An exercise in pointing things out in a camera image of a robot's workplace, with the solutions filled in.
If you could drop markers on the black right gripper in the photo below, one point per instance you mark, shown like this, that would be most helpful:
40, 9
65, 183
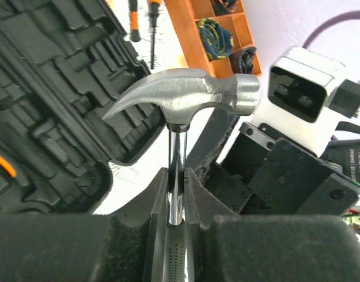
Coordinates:
265, 175

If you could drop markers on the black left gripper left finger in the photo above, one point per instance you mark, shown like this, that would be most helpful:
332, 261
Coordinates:
127, 245

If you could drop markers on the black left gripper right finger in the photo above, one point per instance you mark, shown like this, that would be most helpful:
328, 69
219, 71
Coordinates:
223, 246

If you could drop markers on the steel claw hammer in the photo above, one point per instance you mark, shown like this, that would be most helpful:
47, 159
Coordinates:
180, 94

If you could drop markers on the dark green tool case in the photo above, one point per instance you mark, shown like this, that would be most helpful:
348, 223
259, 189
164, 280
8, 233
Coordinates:
63, 64

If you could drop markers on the orange compartment tray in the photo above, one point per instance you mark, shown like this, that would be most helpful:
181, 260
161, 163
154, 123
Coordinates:
184, 16

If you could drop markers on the small black orange screwdriver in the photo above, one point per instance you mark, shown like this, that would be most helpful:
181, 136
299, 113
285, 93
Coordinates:
134, 25

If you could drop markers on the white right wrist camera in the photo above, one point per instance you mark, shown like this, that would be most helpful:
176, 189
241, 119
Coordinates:
308, 94

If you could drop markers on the orange handled long screwdriver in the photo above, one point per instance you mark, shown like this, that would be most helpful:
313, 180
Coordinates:
153, 13

